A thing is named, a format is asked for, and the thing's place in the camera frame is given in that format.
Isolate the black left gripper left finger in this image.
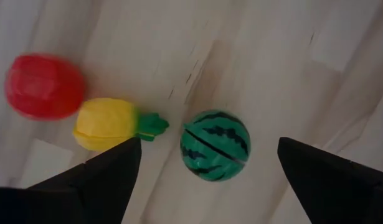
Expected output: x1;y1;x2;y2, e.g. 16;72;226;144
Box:
0;137;143;224

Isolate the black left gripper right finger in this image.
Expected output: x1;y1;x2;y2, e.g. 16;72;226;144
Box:
277;136;383;224

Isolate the yellow toy pineapple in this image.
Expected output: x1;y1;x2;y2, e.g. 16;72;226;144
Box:
72;98;170;152

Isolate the red toy apple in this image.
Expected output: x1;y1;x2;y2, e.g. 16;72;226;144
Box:
4;53;86;121

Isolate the green striped toy watermelon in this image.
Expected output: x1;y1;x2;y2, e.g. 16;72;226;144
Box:
179;109;252;182

